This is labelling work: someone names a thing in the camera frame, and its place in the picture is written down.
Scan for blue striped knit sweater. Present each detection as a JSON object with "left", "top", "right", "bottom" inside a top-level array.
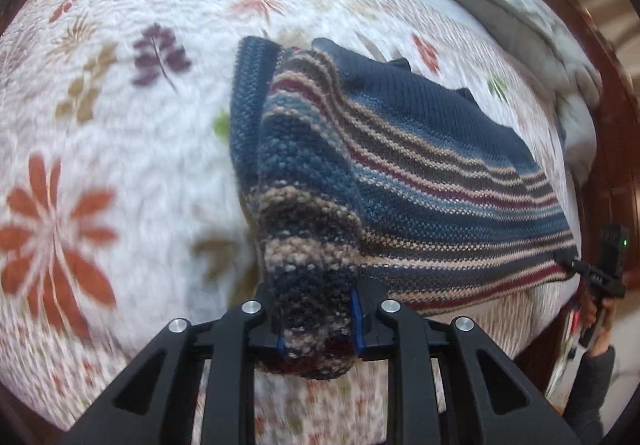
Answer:
[{"left": 230, "top": 36, "right": 577, "bottom": 380}]

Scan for grey sleeve right forearm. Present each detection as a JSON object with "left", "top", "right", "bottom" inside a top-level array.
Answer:
[{"left": 563, "top": 347, "right": 615, "bottom": 445}]

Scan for person's right hand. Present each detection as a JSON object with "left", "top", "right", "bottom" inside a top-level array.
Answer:
[{"left": 579, "top": 291, "right": 617, "bottom": 357}]

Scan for white floral quilted bedspread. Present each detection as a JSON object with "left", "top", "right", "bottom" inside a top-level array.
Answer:
[{"left": 1, "top": 0, "right": 579, "bottom": 430}]

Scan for grey-green comforter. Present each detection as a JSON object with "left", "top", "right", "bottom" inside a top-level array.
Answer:
[{"left": 455, "top": 0, "right": 602, "bottom": 185}]

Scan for dark wooden bed frame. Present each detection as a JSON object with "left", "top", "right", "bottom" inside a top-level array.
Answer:
[{"left": 514, "top": 0, "right": 640, "bottom": 401}]

